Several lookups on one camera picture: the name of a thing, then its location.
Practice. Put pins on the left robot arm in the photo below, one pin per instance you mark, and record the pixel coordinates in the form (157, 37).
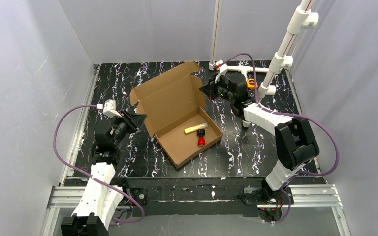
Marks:
(95, 210)

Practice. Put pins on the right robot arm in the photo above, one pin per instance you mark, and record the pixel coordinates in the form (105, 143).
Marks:
(296, 144)

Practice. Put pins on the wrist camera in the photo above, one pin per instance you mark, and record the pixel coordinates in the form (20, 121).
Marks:
(109, 109)
(221, 68)

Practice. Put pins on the aluminium rail frame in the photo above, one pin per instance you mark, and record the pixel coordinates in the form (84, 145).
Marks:
(208, 183)

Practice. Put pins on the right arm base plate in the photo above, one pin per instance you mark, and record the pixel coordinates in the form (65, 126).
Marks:
(257, 196)

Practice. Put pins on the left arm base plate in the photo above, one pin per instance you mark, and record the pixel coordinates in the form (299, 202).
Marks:
(130, 186)

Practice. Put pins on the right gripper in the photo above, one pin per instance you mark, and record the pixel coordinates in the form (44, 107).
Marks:
(213, 89)

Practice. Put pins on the orange tape measure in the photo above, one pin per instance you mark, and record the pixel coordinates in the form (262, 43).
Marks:
(251, 83)

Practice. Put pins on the white PVC pipe frame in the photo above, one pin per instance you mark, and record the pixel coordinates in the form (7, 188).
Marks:
(273, 58)

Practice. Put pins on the yellow tube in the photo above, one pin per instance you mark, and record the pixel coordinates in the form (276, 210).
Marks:
(195, 128)

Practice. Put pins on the brown cardboard box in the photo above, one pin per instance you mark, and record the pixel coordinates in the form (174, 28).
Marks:
(172, 102)

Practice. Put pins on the red black stamp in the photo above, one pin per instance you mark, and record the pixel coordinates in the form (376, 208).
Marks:
(201, 140)

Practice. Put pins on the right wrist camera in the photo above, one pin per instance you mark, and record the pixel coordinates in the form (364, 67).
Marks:
(221, 68)

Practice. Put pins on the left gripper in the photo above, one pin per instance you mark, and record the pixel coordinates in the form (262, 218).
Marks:
(129, 121)

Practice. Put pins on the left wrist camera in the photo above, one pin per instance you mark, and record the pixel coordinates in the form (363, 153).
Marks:
(109, 109)

